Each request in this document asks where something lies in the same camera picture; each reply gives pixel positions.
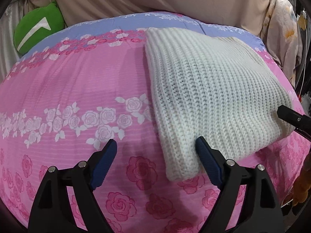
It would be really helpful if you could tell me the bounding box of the orange plush toy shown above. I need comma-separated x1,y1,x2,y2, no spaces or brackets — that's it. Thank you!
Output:
293,164,311,206

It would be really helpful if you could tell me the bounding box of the white knit sweater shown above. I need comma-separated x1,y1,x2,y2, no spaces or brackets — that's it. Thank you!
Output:
145,27,294,181

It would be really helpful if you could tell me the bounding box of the floral pink purple bedspread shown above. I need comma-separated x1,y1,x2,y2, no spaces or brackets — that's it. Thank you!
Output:
1,12,303,232

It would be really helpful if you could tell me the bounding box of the floral cream garment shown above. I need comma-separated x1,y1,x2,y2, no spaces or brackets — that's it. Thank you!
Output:
260,0,303,86

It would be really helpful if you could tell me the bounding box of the white satin curtain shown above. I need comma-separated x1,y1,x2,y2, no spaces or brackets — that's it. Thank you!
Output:
0,0,24,82

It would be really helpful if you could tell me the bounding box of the green plush pillow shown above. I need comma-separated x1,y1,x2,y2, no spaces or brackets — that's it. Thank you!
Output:
14,1,65,55

